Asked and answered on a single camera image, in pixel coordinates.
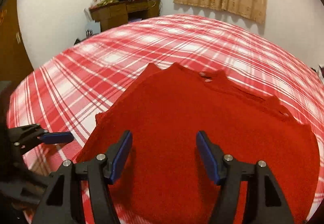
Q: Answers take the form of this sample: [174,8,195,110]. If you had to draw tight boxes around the red knitted sweater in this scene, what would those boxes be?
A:
[76,63,320,223]

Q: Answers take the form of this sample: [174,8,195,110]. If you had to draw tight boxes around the red white plaid bedsheet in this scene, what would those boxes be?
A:
[6,14,324,224]

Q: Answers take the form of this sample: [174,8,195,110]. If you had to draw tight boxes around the brown wooden door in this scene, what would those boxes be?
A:
[0,0,33,85]

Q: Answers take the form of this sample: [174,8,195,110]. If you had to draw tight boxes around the white paper bag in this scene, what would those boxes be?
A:
[85,21,101,38]

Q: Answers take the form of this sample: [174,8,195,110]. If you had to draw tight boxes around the dark wooden desk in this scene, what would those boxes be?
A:
[89,0,161,32]

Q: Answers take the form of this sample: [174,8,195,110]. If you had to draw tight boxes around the grey patterned pillow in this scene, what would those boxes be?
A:
[317,65,324,83]

